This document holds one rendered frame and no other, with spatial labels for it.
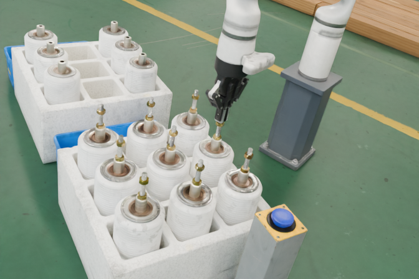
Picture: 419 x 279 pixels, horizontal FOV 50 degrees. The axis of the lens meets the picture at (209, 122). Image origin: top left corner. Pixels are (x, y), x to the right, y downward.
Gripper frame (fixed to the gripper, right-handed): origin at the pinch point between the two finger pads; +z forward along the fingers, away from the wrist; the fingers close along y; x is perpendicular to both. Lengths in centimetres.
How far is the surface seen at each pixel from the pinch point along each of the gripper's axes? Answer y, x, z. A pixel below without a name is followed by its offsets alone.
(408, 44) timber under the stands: -185, -5, 31
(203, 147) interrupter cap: 2.3, -1.7, 9.6
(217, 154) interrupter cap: 1.7, 2.0, 9.6
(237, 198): 8.6, 13.3, 10.9
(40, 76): 7, -59, 15
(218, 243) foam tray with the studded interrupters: 15.4, 15.1, 18.0
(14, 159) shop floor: 21, -52, 35
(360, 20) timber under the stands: -184, -35, 28
